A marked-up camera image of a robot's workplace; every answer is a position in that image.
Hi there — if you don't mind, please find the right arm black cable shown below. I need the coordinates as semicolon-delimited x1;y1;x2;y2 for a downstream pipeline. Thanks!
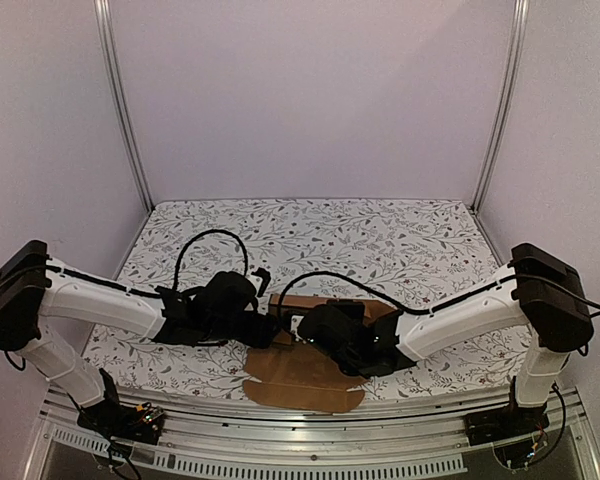
277;270;600;351

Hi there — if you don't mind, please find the right aluminium frame post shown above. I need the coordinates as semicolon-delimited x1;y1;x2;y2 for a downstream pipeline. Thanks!
470;0;530;216

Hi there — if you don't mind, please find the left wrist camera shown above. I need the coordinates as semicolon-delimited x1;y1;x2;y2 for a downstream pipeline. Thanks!
247;267;271;313

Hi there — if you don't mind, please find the left aluminium frame post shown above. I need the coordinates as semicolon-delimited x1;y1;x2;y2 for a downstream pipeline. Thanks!
94;0;155;213

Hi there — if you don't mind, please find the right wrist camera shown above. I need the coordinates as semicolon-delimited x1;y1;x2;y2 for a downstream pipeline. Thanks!
290;314;307;344

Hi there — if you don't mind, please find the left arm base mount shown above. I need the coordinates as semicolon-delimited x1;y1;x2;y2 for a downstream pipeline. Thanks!
78;378;166;445

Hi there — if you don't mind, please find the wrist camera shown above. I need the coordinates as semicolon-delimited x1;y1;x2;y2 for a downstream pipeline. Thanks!
247;267;271;313
290;314;307;344

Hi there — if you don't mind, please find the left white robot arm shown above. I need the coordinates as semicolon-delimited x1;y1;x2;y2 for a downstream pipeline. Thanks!
0;240;281;434

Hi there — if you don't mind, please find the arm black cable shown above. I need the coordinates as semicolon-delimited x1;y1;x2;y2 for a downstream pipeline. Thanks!
171;228;251;301
277;270;600;351

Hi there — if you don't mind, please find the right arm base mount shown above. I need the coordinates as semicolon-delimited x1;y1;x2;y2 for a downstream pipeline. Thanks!
463;396;549;446

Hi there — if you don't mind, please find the brown cardboard box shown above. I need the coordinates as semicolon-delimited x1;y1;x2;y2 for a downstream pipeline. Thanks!
242;293;399;415

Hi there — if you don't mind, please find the aluminium frame post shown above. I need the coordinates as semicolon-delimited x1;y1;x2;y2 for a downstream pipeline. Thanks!
94;0;155;213
470;0;530;216

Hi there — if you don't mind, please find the aluminium front rail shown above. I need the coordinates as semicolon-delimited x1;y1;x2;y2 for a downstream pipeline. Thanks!
22;386;600;480

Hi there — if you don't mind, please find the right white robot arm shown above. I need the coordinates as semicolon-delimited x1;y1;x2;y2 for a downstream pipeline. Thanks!
288;243;594;436

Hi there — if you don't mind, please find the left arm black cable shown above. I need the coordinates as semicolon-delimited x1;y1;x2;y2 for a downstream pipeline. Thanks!
171;228;251;301

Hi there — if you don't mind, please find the floral patterned table mat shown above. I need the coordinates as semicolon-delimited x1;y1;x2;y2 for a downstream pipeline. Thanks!
79;197;539;404

